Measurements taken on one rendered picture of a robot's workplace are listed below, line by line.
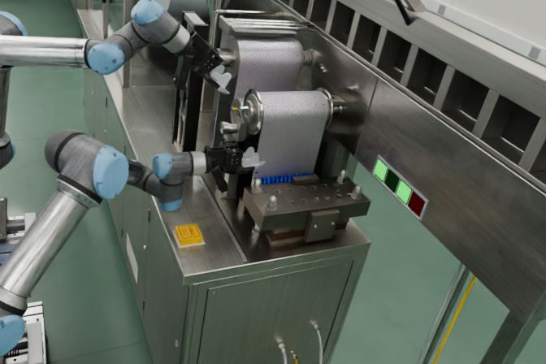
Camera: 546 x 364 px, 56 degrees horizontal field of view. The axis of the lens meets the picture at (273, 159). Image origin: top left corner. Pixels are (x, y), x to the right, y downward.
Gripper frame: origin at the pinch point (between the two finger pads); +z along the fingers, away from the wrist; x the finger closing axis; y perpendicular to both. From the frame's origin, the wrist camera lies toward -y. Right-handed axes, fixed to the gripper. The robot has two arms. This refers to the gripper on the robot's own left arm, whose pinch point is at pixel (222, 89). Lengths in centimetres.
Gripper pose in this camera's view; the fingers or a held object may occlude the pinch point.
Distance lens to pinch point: 158.3
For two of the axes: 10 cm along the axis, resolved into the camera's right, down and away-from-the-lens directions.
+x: -3.9, -5.4, 7.4
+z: 5.8, 4.8, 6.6
